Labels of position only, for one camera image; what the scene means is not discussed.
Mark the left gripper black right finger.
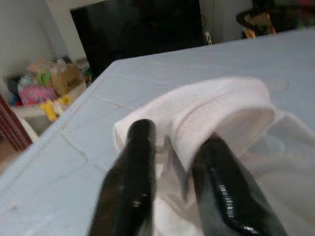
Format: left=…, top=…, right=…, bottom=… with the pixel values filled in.
left=190, top=135, right=288, bottom=236

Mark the white garment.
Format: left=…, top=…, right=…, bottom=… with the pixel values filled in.
left=113, top=76, right=315, bottom=236

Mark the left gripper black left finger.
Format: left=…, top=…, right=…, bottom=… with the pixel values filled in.
left=88, top=119, right=158, bottom=236

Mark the light blue folding table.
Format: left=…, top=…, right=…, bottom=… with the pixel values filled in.
left=0, top=28, right=315, bottom=236

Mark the black television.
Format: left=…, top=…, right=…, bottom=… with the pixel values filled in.
left=70, top=0, right=206, bottom=79

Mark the brown cardboard box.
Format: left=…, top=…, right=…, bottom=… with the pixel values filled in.
left=50, top=63, right=83, bottom=95

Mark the pink plush toy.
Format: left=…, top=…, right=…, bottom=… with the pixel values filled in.
left=18, top=86, right=57, bottom=106

